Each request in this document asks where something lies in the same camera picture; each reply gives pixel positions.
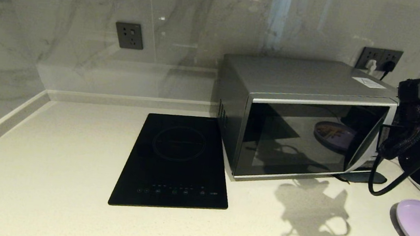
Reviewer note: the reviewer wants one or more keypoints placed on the silver microwave oven body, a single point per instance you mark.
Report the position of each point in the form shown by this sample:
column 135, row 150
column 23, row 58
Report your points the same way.
column 299, row 75

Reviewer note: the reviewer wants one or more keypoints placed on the black induction cooktop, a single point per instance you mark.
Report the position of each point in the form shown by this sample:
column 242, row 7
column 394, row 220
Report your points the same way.
column 176, row 162

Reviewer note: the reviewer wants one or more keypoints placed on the dark grey rubber mat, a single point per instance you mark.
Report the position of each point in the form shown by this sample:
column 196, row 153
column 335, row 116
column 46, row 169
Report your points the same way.
column 359, row 176

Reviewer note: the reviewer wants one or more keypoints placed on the white paper sticker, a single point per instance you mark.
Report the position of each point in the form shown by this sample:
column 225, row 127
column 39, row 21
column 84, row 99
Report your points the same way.
column 368, row 83

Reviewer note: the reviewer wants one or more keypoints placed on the white power plug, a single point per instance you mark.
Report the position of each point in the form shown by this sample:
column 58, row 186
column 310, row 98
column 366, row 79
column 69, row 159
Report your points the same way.
column 370, row 65

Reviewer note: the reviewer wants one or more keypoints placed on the black power plug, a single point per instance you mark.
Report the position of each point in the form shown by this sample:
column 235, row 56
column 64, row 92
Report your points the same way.
column 388, row 66

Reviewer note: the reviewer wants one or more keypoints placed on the grey single wall socket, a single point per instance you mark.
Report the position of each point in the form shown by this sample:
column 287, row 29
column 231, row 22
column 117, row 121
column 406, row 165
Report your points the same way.
column 129, row 36

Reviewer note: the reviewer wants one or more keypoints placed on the grey double wall socket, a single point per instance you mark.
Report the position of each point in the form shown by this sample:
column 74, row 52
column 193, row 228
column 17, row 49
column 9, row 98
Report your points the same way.
column 378, row 54

